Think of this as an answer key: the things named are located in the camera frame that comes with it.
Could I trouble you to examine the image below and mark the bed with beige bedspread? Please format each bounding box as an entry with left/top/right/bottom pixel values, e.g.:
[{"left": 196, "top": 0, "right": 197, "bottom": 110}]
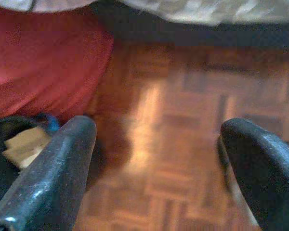
[{"left": 120, "top": 0, "right": 289, "bottom": 27}]

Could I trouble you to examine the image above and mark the large red cushion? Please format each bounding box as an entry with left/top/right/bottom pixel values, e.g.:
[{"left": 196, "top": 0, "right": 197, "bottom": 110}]
[{"left": 0, "top": 6, "right": 115, "bottom": 126}]

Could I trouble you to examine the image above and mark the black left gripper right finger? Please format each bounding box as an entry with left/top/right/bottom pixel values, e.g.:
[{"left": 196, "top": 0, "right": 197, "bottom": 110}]
[{"left": 217, "top": 117, "right": 289, "bottom": 231}]

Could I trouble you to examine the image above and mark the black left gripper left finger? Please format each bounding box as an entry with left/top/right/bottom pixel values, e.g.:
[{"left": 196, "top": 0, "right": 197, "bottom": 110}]
[{"left": 0, "top": 115, "right": 97, "bottom": 231}]

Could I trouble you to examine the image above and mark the pink cartoon print blanket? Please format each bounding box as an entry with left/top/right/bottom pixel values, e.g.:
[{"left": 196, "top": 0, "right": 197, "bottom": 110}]
[{"left": 0, "top": 0, "right": 97, "bottom": 13}]

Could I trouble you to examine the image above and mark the crumpled paper waste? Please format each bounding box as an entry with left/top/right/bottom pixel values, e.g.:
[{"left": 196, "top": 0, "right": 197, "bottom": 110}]
[{"left": 2, "top": 126, "right": 53, "bottom": 169}]

